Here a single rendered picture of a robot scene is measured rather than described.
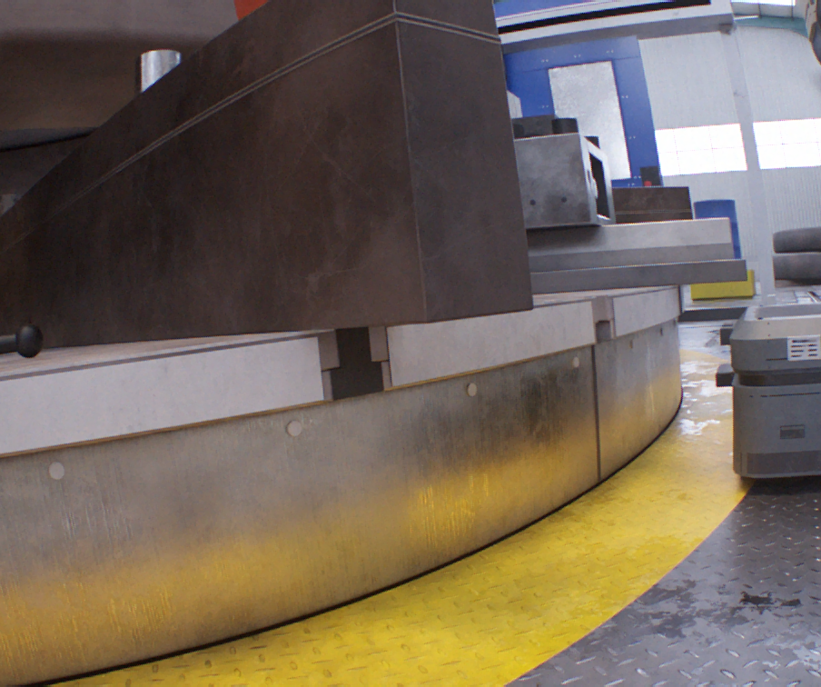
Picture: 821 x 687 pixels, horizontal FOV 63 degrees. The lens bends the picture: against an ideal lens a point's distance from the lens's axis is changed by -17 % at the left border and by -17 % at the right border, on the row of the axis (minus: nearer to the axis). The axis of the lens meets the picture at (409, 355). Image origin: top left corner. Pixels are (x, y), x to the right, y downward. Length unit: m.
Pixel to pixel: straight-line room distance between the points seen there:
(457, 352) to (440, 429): 0.09
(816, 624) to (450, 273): 0.48
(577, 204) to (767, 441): 0.85
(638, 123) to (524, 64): 1.07
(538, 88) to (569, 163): 4.49
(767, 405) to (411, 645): 0.63
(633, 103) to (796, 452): 5.06
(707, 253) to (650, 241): 0.14
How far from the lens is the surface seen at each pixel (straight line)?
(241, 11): 0.95
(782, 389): 1.14
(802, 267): 13.55
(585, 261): 1.86
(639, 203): 3.07
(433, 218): 0.66
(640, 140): 5.98
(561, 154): 1.81
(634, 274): 1.78
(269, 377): 0.78
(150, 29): 1.43
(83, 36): 1.38
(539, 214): 1.81
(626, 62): 6.13
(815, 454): 1.16
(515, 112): 2.04
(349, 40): 0.74
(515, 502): 1.09
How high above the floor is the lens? 0.33
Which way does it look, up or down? 4 degrees down
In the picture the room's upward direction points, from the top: 5 degrees counter-clockwise
